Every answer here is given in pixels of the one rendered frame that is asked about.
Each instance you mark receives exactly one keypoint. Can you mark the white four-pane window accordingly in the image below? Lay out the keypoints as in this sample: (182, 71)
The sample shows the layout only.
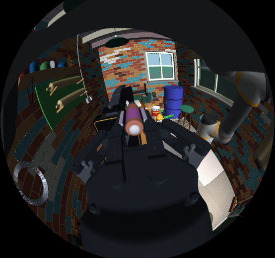
(160, 65)

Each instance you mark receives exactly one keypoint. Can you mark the small blue tin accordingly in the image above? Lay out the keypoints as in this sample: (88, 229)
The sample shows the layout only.
(62, 64)

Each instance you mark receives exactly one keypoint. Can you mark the crank with purple grip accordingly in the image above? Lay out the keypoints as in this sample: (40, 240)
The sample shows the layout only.
(133, 116)

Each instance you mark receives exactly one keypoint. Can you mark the black orange-edged tray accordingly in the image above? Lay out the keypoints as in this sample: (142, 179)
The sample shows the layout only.
(103, 122)

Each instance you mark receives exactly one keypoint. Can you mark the green pegboard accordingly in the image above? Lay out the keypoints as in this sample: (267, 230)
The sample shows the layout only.
(46, 109)

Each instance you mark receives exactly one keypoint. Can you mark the red hand truck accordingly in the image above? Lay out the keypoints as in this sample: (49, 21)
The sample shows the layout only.
(185, 90)

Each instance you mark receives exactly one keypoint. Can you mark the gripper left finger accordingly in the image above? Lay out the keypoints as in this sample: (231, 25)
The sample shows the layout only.
(94, 148)

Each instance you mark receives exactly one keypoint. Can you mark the wooden workbench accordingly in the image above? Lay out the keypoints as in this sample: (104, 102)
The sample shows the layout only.
(148, 105)

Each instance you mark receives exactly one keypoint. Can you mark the green bench machine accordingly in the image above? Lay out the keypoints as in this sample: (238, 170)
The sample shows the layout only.
(146, 98)

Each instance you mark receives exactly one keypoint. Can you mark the green tin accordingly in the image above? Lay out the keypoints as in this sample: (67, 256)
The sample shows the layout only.
(46, 65)

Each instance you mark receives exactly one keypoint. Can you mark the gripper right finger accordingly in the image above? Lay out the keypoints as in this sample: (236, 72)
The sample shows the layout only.
(184, 137)

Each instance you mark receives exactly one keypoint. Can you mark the black wringer body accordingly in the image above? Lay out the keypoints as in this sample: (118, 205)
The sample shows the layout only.
(117, 96)

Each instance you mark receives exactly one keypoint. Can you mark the wooden wall shelf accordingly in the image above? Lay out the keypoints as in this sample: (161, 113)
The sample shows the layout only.
(53, 69)

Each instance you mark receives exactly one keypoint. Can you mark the red and white tin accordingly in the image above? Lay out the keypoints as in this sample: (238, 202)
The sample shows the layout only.
(155, 111)

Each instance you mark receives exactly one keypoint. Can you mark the brown bottle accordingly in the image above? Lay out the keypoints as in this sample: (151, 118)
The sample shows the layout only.
(69, 60)

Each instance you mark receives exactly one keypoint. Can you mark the green-topped wooden stool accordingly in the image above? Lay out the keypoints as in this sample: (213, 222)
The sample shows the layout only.
(187, 108)

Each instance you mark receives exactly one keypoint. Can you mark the green pendant lamp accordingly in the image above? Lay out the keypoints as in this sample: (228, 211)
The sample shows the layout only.
(116, 41)

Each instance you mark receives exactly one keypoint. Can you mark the white wide window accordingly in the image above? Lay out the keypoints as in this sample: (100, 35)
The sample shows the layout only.
(206, 79)

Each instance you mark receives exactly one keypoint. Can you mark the blue drum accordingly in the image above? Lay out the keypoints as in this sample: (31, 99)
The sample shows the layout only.
(173, 98)

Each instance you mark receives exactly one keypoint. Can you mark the green and blue box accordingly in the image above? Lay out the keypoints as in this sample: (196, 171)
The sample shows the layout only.
(168, 116)

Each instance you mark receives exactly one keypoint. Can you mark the grey conduit with box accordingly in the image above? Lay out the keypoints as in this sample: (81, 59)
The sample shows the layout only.
(80, 64)

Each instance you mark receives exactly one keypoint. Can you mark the yellow oil can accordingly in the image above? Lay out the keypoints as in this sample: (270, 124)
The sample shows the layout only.
(159, 117)

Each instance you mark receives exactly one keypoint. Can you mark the tan wooden roller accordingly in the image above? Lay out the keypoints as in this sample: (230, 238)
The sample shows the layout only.
(64, 82)
(72, 97)

